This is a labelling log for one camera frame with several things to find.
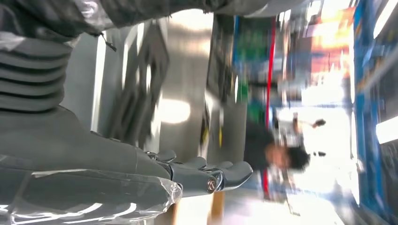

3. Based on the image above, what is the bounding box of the stainless steel workbench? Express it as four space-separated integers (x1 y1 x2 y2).
61 9 249 164

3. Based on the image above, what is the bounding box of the person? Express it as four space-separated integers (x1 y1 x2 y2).
243 117 328 200

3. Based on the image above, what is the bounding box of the red barrier belt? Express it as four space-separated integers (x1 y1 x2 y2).
263 17 278 129

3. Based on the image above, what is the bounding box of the blue metal frame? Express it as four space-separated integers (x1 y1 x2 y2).
352 0 398 225

